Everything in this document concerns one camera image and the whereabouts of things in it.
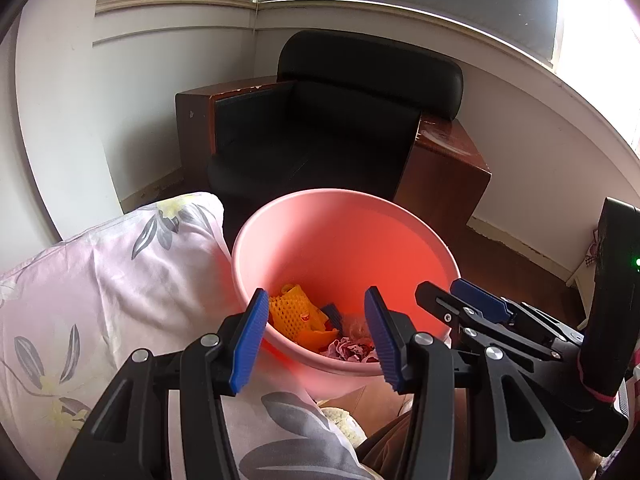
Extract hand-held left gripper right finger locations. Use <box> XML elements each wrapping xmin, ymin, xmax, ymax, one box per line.
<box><xmin>364</xmin><ymin>286</ymin><xmax>583</xmax><ymax>480</ymax></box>

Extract blue foam net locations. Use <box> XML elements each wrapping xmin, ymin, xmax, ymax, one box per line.
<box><xmin>320</xmin><ymin>302</ymin><xmax>346</xmax><ymax>331</ymax></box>

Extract yellow foam net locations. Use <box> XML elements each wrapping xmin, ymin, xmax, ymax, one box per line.
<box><xmin>267</xmin><ymin>284</ymin><xmax>321</xmax><ymax>343</ymax></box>

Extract floral pink cloth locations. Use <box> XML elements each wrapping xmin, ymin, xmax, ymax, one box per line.
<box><xmin>0</xmin><ymin>191</ymin><xmax>386</xmax><ymax>480</ymax></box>

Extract pink plaid cloth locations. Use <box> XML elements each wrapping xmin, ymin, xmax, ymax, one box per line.
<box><xmin>583</xmin><ymin>229</ymin><xmax>602</xmax><ymax>268</ymax></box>

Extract pink plastic bucket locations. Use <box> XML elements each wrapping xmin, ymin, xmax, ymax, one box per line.
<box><xmin>231</xmin><ymin>188</ymin><xmax>462</xmax><ymax>396</ymax></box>

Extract person's brown trouser leg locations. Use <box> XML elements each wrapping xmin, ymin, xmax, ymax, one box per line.
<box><xmin>357</xmin><ymin>385</ymin><xmax>416</xmax><ymax>480</ymax></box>

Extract floral paper wrapper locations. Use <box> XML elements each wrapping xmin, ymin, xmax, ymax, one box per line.
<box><xmin>320</xmin><ymin>337</ymin><xmax>383</xmax><ymax>363</ymax></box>

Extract black leather armchair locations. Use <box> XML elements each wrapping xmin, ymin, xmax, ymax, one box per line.
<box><xmin>175</xmin><ymin>30</ymin><xmax>493</xmax><ymax>221</ymax></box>

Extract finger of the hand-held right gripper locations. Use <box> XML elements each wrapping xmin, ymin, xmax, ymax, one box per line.
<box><xmin>449</xmin><ymin>278</ymin><xmax>586</xmax><ymax>347</ymax></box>
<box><xmin>415</xmin><ymin>281</ymin><xmax>567</xmax><ymax>362</ymax></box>

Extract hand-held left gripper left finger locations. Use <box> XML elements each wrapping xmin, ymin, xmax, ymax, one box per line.
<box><xmin>57</xmin><ymin>287</ymin><xmax>270</xmax><ymax>480</ymax></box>

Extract cream knitted cushion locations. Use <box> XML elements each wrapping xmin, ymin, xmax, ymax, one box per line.
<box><xmin>315</xmin><ymin>406</ymin><xmax>368</xmax><ymax>450</ymax></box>

